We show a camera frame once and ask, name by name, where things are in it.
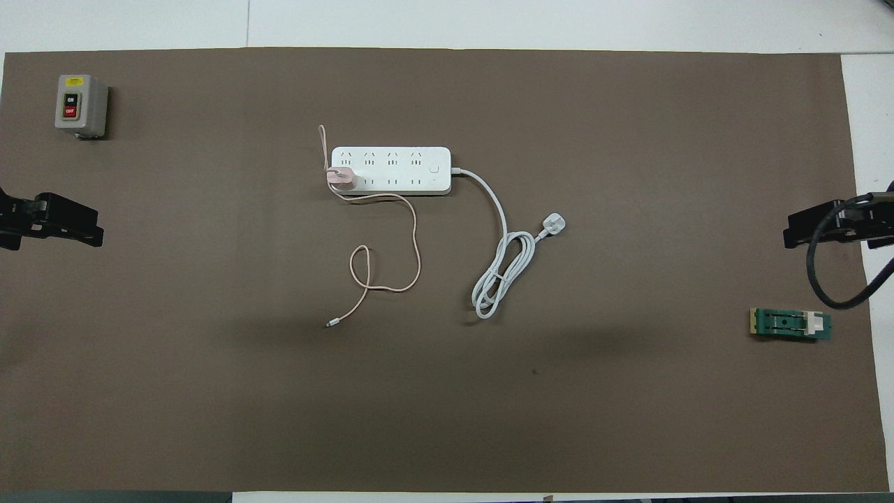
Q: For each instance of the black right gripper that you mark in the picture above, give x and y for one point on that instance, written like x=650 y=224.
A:
x=873 y=216

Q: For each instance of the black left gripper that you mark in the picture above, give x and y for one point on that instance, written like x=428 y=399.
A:
x=17 y=213

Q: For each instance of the pink charger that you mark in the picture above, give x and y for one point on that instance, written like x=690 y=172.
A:
x=341 y=178

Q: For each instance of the white power strip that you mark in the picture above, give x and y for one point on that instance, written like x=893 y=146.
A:
x=391 y=161

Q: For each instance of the brown table mat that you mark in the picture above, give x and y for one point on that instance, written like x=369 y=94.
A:
x=447 y=405

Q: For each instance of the green knife switch yellow base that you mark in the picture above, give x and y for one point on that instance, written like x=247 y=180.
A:
x=786 y=324

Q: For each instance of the grey on off switch box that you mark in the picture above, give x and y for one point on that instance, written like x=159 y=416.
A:
x=80 y=105

